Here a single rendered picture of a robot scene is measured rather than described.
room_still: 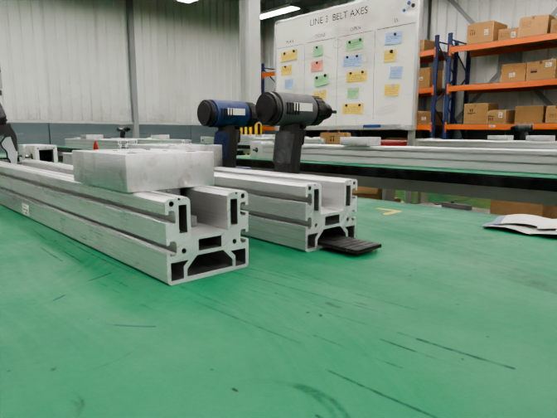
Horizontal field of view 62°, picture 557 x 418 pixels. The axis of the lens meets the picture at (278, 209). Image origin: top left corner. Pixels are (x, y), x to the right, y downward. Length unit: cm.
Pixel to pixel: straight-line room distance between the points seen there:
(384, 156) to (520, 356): 188
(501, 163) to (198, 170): 156
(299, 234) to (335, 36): 358
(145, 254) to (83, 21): 1285
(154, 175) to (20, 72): 1211
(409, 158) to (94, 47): 1166
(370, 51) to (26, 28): 1003
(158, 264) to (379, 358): 24
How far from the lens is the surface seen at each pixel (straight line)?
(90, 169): 60
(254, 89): 920
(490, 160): 199
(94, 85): 1313
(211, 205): 51
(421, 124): 1111
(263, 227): 63
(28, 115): 1258
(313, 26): 428
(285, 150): 85
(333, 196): 63
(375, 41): 384
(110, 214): 57
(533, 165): 194
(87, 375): 32
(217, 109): 103
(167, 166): 53
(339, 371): 31
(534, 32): 1047
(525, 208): 407
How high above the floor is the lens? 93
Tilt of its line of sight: 9 degrees down
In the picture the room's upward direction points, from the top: straight up
